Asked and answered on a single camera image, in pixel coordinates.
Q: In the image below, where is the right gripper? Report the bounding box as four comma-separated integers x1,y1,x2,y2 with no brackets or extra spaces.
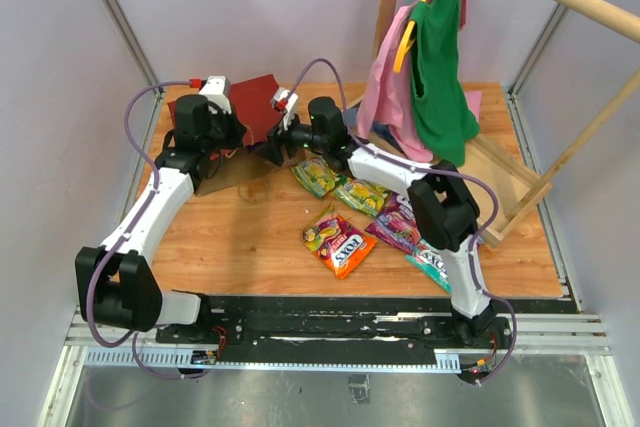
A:
255,109,328,166

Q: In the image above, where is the red paper bag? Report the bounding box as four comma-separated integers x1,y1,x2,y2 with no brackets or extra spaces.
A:
155,75,281,196

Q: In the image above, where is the green snack packet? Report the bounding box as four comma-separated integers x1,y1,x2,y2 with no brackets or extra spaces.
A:
331,179,391,218

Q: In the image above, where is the orange Fox's candy packet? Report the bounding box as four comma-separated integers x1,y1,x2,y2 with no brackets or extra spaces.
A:
302,204,377,279

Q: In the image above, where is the pink shirt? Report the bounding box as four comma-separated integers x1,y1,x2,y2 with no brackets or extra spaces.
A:
364,0,479,162

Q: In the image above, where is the purple snack packet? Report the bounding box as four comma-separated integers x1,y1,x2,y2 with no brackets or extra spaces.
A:
365,193,421,254

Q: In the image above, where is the green shirt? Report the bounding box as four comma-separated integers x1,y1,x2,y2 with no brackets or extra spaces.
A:
410,0,480,167

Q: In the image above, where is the yellow hanger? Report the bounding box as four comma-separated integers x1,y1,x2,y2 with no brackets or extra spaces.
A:
392,0,462,74

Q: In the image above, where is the teal Fox's candy packet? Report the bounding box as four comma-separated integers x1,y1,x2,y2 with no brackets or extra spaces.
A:
405,237,484,294

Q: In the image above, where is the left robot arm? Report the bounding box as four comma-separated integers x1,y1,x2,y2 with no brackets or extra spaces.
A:
75,89,247,343

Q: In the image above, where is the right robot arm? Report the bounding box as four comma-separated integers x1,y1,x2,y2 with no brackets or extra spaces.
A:
259,89,496,347

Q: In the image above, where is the wooden clothes rack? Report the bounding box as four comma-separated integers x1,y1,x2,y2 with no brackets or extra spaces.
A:
349,0,639,246

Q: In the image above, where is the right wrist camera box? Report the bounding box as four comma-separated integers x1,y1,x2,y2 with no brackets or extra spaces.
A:
271,87,299,131

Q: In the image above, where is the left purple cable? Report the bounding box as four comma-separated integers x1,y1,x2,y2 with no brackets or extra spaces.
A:
85,78,211,381

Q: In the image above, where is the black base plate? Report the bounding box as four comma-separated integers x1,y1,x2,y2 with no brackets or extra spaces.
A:
155,295,513,366

